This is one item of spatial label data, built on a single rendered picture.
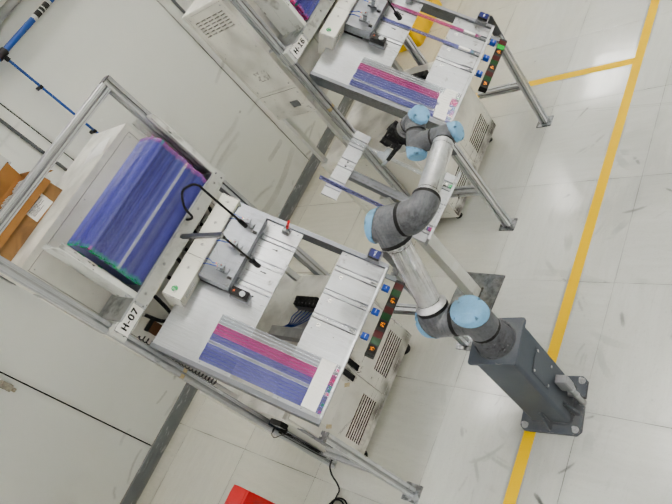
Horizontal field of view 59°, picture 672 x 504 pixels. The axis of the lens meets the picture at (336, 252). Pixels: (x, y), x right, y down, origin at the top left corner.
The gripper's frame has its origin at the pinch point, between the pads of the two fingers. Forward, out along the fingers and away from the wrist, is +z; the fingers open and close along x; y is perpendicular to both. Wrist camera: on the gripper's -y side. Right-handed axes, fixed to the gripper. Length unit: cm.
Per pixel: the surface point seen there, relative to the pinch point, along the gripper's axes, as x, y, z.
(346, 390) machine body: 86, -42, 51
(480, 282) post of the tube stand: 4, -81, 50
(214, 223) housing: 59, 46, 22
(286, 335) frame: 78, -6, 50
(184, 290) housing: 89, 42, 19
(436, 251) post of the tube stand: 14, -45, 27
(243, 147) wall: -53, 68, 189
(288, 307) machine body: 63, -2, 66
